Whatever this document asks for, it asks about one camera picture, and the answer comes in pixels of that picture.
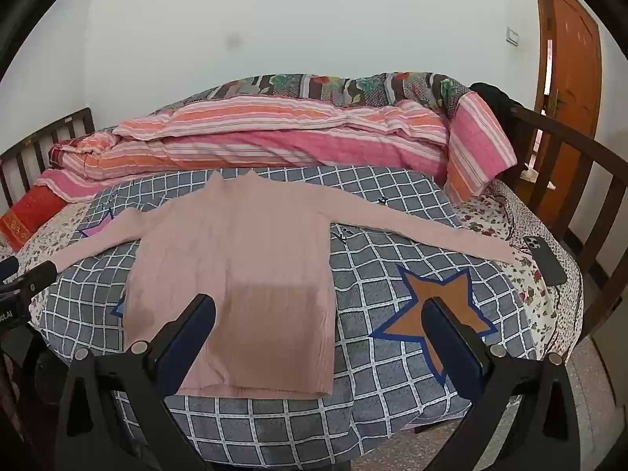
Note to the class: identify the dark clothing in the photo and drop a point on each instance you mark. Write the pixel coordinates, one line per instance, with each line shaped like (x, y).
(495, 98)

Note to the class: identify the wooden bed headboard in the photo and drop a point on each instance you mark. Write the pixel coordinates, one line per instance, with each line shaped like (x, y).
(49, 125)

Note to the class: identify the red embroidered pillow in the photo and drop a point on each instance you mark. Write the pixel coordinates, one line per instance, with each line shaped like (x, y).
(29, 213)

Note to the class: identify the floral bed sheet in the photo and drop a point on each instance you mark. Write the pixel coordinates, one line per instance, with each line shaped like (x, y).
(490, 216)

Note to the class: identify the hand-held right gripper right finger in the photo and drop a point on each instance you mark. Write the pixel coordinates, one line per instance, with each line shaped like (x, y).
(451, 348)

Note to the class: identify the pink knit sweater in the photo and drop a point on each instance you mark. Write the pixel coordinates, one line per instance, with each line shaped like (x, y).
(235, 255)

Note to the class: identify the pink orange striped quilt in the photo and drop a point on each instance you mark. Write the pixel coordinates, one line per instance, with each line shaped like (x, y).
(294, 132)

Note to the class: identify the red plaid pillow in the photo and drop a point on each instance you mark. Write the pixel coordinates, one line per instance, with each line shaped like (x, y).
(66, 151)

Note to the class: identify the wooden door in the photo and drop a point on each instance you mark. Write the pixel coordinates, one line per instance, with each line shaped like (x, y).
(574, 59)

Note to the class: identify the floral patchwork quilt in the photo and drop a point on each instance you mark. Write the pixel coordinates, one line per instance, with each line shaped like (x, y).
(373, 86)

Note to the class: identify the black smartphone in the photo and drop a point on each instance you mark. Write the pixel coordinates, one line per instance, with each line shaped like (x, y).
(547, 262)

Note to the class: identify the grey checked star blanket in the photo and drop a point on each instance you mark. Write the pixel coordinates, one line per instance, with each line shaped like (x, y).
(382, 265)

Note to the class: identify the white light switch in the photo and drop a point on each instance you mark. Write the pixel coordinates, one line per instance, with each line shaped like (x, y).
(512, 37)

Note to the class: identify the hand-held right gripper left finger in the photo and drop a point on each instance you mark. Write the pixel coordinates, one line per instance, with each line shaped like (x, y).
(185, 351)

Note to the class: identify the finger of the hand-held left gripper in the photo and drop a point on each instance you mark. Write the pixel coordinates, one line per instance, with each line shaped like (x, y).
(34, 277)
(7, 268)

